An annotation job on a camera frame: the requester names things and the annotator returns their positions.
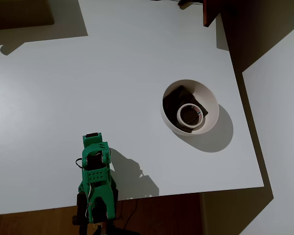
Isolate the beige masking tape roll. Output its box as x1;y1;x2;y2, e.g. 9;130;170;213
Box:
177;103;204;128

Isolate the dark cloth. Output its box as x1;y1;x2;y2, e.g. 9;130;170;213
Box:
162;85;209;134

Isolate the beige round bowl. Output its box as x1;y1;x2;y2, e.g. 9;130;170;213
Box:
160;79;220;136

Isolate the brown wooden board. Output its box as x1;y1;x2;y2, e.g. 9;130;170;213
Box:
202;0;222;27

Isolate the white side furniture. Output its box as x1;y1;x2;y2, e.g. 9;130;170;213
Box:
242;23;294;235

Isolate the black wrist servo cable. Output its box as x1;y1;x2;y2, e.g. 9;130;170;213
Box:
75;157;86;170

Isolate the grey elbow servo cable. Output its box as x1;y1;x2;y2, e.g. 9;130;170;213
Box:
85;182;95;217

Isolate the thin black floor cable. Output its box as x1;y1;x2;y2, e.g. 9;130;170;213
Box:
117;198;140;231

